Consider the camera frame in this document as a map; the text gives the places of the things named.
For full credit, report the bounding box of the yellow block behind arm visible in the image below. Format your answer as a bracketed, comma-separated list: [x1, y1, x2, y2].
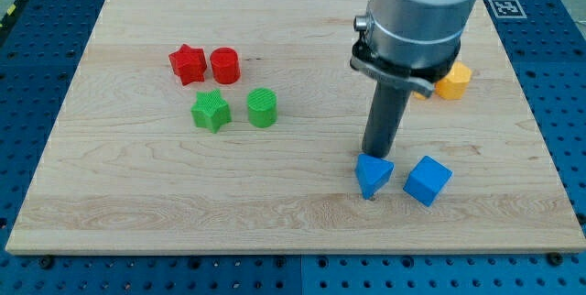
[412, 92, 428, 100]

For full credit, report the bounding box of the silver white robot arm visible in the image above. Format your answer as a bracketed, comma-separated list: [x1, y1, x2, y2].
[350, 0, 476, 97]

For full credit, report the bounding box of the green cylinder block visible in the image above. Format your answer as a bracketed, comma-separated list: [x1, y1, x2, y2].
[246, 88, 277, 128]

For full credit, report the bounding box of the green star block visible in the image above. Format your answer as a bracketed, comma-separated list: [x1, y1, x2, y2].
[190, 89, 232, 133]

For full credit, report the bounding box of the wooden board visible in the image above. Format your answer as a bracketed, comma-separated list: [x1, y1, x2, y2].
[6, 0, 585, 255]

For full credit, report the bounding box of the blue triangle block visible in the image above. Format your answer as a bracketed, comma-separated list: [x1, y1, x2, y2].
[354, 154, 395, 200]

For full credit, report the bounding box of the red cylinder block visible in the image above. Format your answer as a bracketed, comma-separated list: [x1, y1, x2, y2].
[210, 47, 241, 84]

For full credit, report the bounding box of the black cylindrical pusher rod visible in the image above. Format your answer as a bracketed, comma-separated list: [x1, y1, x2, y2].
[362, 82, 409, 158]

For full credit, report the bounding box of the red star block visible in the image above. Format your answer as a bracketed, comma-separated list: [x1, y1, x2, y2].
[168, 44, 207, 86]

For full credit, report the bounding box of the blue cube block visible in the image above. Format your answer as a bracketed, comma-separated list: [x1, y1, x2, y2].
[403, 156, 453, 207]

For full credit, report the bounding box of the yellow hexagon block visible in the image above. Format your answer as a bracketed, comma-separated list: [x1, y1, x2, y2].
[435, 61, 472, 100]

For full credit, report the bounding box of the white fiducial marker tag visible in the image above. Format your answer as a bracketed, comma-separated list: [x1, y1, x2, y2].
[488, 0, 526, 19]

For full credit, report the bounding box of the black bolt left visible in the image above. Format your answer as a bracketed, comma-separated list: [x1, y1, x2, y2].
[38, 255, 55, 270]

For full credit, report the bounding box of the black bolt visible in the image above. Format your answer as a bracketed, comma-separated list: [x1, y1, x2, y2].
[38, 255, 55, 270]
[546, 252, 564, 267]

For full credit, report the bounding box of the black bolt right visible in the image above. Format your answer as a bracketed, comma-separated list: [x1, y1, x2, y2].
[546, 252, 564, 267]

